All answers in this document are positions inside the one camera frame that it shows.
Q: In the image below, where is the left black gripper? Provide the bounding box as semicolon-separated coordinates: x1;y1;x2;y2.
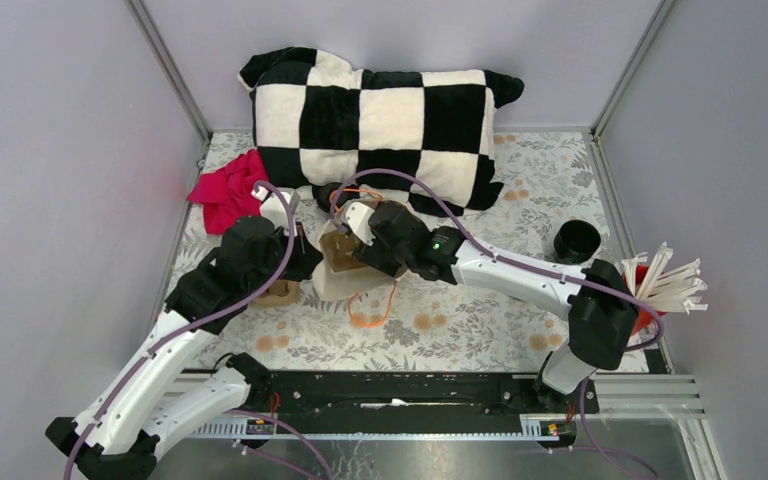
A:
245;219;325;294

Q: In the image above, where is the brown paper bag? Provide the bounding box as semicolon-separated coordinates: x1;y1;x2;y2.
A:
312;221;407;328

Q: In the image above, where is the brown cardboard cup carrier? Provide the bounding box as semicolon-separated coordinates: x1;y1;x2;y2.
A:
252;280;301;308

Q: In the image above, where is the black coffee cup lid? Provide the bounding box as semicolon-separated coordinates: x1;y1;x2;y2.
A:
311;182;340;213

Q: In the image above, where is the stack of black cups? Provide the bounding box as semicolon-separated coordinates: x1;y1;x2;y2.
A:
552;219;602;265

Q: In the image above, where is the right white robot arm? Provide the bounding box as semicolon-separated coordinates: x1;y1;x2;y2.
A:
336;201;639;412

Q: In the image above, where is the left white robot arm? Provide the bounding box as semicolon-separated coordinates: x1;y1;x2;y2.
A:
45;216;323;479

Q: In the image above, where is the pink cloth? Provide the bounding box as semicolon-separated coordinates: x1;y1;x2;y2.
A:
187;149;268;235

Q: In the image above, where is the black white checkered pillow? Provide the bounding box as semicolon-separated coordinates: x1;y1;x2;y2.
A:
238;47;525;216

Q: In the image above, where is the red cup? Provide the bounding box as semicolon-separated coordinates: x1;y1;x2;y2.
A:
631;306;655;335

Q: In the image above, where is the white wrapped straws bundle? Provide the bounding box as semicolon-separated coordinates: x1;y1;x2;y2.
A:
616;242;708;314

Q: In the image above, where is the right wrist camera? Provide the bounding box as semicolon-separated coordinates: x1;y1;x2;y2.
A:
341;200;376;245

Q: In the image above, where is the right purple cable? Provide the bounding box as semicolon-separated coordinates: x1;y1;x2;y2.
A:
328;167;667;480

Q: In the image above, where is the purple cable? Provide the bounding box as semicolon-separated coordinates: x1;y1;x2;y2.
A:
62;180;336;480
328;167;667;480

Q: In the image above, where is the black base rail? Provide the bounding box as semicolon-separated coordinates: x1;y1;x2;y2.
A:
222;353;600;435

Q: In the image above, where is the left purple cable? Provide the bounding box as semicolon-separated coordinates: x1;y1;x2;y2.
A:
62;180;336;480

